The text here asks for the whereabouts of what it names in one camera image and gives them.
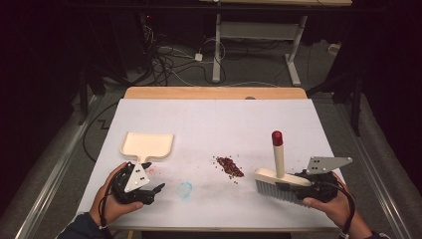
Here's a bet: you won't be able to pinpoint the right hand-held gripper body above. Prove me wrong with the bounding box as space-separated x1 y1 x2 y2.
293 156 353 204

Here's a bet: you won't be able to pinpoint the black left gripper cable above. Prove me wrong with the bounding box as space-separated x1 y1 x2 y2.
99 165 131 239

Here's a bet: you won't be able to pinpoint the wooden table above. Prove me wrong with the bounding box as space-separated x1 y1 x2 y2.
77 87 341 233

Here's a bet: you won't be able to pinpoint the white table cover sheet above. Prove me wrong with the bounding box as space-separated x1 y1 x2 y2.
77 98 339 230

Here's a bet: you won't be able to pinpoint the person's left hand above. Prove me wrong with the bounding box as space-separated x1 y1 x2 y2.
89 161 145 227

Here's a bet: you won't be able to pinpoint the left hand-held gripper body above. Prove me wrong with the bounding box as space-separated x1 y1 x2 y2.
110 161 157 205

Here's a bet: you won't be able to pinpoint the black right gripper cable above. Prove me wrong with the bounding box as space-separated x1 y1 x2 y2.
317 180 356 237

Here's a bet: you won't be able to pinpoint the cream brush with grey bristles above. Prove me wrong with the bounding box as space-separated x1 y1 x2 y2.
254 129 313 205

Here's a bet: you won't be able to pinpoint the person's right hand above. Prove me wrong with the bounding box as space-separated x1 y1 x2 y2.
302 172 356 230

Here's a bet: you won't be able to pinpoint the aluminium floor rail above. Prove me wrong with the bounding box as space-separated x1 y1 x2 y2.
334 99 416 239
14 96 101 239

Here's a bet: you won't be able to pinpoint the tangle of floor cables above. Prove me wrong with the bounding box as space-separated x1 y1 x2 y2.
140 24 230 88

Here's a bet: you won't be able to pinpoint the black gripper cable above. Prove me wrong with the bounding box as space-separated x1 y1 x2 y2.
317 180 356 237
99 165 131 239

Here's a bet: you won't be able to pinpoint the white metal frame desk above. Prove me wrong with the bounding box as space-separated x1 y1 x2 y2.
198 0 353 87

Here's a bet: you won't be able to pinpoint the red kidney beans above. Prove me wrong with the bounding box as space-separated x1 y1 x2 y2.
215 156 246 178

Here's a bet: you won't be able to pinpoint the cream plastic dustpan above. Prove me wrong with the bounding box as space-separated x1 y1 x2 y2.
119 131 175 165

